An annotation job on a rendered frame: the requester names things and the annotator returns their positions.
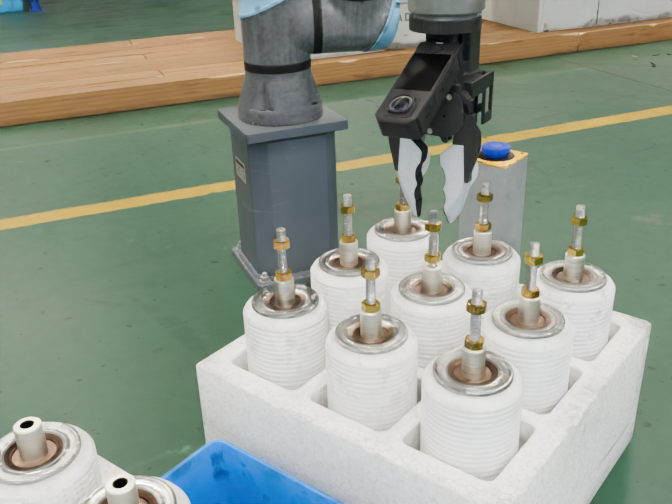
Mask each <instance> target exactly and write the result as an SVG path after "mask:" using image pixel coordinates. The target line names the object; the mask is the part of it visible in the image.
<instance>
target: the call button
mask: <svg viewBox="0 0 672 504"><path fill-rule="evenodd" d="M481 151H482V152H483V153H484V156H486V157H488V158H495V159H498V158H504V157H506V156H507V153H509V152H510V145H509V144H507V143H505V142H500V141H490V142H486V143H484V144H482V146H481Z"/></svg>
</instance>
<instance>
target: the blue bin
mask: <svg viewBox="0 0 672 504"><path fill-rule="evenodd" d="M160 478H162V479H165V480H167V481H169V482H171V483H173V484H174V485H176V486H177V487H179V488H180V489H181V490H182V491H183V492H184V493H185V494H186V495H187V497H188V499H189V501H190V503H191V504H344V503H342V502H341V501H339V500H337V499H335V498H333V497H331V496H329V495H327V494H326V493H324V492H322V491H320V490H318V489H316V488H314V487H313V486H311V485H309V484H307V483H305V482H303V481H301V480H299V479H298V478H296V477H294V476H292V475H290V474H288V473H286V472H284V471H283V470H281V469H279V468H277V467H275V466H273V465H271V464H269V463H268V462H266V461H264V460H262V459H260V458H258V457H256V456H254V455H253V454H251V453H249V452H247V451H245V450H243V449H241V448H240V447H238V446H236V445H234V444H232V443H230V442H228V441H226V440H223V439H215V440H212V441H210V442H208V443H206V444H205V445H204V446H202V447H201V448H200V449H198V450H197V451H196V452H194V453H193V454H191V455H190V456H189V457H187V458H186V459H185V460H183V461H182V462H181V463H179V464H178V465H177V466H175V467H174V468H173V469H171V470H170V471H169V472H167V473H166V474H164V475H163V476H162V477H160Z"/></svg>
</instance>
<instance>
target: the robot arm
mask: <svg viewBox="0 0 672 504"><path fill-rule="evenodd" d="M400 3H401V0H239V5H240V13H239V18H240V22H241V34H242V46H243V58H244V70H245V75H244V80H243V84H242V88H241V93H240V97H239V101H238V118H239V119H240V120H241V121H242V122H244V123H247V124H251V125H257V126H268V127H279V126H292V125H298V124H304V123H308V122H311V121H314V120H316V119H318V118H320V117H321V116H322V115H323V103H322V99H321V96H320V93H319V90H318V88H317V85H316V82H315V80H314V77H313V74H312V71H311V54H322V53H339V52H356V51H362V52H369V51H371V50H379V49H385V48H386V47H388V46H389V45H390V44H391V43H392V41H393V40H394V38H395V35H396V32H397V29H398V25H399V19H400V10H401V9H400ZM484 9H485V0H408V10H409V12H410V13H412V14H410V15H409V30H410V31H413V32H416V33H422V34H426V41H425V42H421V43H420V44H419V45H418V47H417V48H416V50H415V52H414V53H413V55H412V56H411V58H410V60H409V61H408V63H407V64H406V66H405V68H404V69H403V71H402V72H401V74H400V75H399V77H398V79H397V80H396V82H395V83H394V85H393V87H392V88H391V90H390V91H389V93H388V94H387V96H386V98H385V99H384V101H383V102H382V104H381V106H380V107H379V109H378V110H377V112H376V113H375V117H376V119H377V122H378V125H379V127H380V130H381V133H382V135H383V136H388V137H389V146H390V150H391V155H392V159H393V163H394V168H395V170H396V171H397V175H398V179H399V182H400V185H401V188H402V191H403V193H404V196H405V198H406V200H407V202H408V205H409V207H410V208H411V210H412V212H413V214H414V215H415V216H416V217H419V216H420V215H421V207H422V195H421V185H422V182H423V175H424V174H425V173H426V171H427V169H428V167H429V163H430V152H429V151H428V147H427V145H426V144H425V139H426V134H427V135H434V136H440V138H441V140H442V142H444V143H447V142H448V141H450V140H451V139H452V136H453V135H454V137H453V144H452V145H451V146H450V147H448V148H447V149H446V150H444V151H443V152H442V153H441V154H440V164H441V167H442V169H443V171H444V173H445V179H446V180H445V183H444V187H443V191H444V194H445V204H444V207H443V211H444V214H445V216H446V219H447V222H448V223H452V222H454V220H455V219H456V218H457V216H458V215H459V214H460V212H461V210H462V208H463V206H464V204H465V201H466V198H467V196H468V192H469V189H470V187H471V185H472V184H473V182H474V181H475V179H476V178H477V175H478V162H477V159H478V156H479V153H480V149H481V143H482V137H481V131H480V129H479V127H478V126H477V125H476V123H477V113H478V112H480V111H481V124H485V123H486V122H488V121H489V120H491V116H492V100H493V83H494V71H489V70H481V69H480V68H479V58H480V38H481V25H482V11H483V10H484ZM488 87H489V102H488V110H486V111H485V106H486V89H487V88H488ZM481 93H482V102H478V95H479V94H481Z"/></svg>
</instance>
